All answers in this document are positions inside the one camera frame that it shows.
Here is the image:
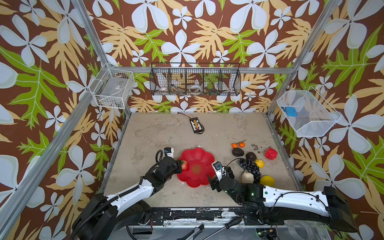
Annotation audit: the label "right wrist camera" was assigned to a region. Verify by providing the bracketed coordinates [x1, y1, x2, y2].
[212, 161, 226, 180]

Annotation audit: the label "black-handled screwdriver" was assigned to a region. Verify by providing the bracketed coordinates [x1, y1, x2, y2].
[203, 217, 243, 240]

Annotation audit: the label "yellow wrinkled pear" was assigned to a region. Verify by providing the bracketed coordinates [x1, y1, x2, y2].
[255, 160, 265, 169]

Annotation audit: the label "red apple with leaf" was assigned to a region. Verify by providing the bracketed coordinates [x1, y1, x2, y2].
[179, 160, 189, 172]

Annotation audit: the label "aluminium frame post back left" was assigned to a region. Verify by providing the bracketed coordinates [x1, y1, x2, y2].
[71, 1, 131, 118]

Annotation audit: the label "black wire basket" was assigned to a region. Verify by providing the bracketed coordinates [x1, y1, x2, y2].
[149, 63, 242, 96]

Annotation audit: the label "aluminium frame post back right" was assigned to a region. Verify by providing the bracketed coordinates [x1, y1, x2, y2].
[266, 0, 342, 116]

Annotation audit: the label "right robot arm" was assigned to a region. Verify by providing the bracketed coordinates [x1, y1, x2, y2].
[208, 162, 358, 233]

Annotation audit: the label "white wire basket right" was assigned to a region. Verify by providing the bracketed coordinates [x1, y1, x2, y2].
[277, 87, 342, 138]

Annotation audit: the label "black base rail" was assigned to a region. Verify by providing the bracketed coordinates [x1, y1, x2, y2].
[143, 206, 259, 226]

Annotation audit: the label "dark avocado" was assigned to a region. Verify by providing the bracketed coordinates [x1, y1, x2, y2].
[232, 148, 245, 157]

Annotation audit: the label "aluminium frame post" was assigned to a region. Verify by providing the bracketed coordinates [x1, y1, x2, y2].
[266, 0, 342, 116]
[71, 1, 131, 118]

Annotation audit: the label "blue object in basket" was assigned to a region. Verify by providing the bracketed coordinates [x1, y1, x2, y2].
[284, 107, 298, 117]

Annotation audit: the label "white wire basket left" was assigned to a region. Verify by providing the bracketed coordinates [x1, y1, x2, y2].
[90, 68, 135, 109]

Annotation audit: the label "black grape bunch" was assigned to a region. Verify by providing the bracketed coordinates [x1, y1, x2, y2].
[239, 159, 262, 184]

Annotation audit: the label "dark purple mangosteen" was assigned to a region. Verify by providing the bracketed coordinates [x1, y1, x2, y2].
[246, 152, 257, 161]

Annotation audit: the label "white wire basket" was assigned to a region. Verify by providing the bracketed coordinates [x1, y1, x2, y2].
[277, 87, 342, 138]
[90, 68, 135, 109]

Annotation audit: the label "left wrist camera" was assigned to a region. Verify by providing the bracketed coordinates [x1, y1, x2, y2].
[164, 147, 175, 158]

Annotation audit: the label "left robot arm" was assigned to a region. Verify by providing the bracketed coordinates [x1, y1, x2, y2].
[70, 156, 182, 240]

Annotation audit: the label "grey pliers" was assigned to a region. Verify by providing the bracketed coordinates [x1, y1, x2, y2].
[177, 224, 205, 240]

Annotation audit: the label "orange tangerines on twig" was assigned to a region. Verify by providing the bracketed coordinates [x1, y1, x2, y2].
[232, 140, 246, 149]

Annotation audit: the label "red flower-shaped fruit bowl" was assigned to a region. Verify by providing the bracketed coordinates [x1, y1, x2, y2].
[177, 148, 215, 188]

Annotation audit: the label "yellow lemon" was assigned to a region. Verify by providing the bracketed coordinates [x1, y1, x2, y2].
[260, 176, 276, 187]

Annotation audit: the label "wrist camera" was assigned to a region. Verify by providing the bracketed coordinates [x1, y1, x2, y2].
[212, 161, 226, 180]
[164, 147, 175, 158]

